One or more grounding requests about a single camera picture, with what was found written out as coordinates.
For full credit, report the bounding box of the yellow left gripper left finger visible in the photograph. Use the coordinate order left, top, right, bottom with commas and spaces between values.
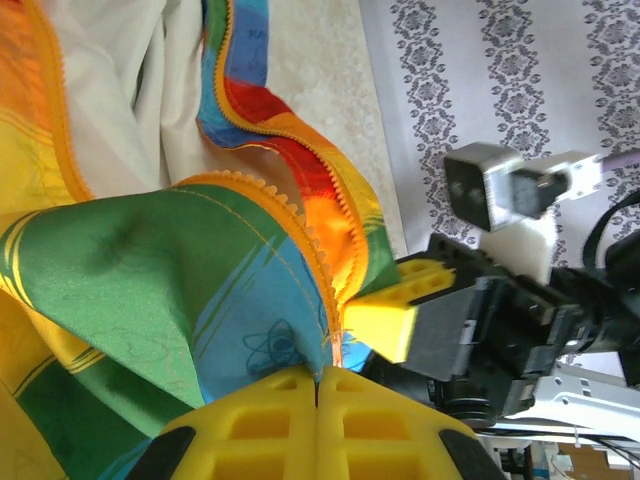
124, 366, 319, 480

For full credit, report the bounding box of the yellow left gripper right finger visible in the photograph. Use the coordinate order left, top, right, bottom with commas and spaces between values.
317, 366, 507, 480

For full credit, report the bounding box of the rainbow colour-block zip jacket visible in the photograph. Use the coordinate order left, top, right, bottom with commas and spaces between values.
0, 0, 401, 480

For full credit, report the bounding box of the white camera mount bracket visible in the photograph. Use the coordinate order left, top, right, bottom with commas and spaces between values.
477, 209, 564, 284

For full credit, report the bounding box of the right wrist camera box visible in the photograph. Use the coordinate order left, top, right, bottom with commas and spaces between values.
443, 142, 609, 234

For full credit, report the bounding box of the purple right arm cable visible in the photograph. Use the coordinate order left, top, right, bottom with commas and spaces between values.
598, 151, 640, 170

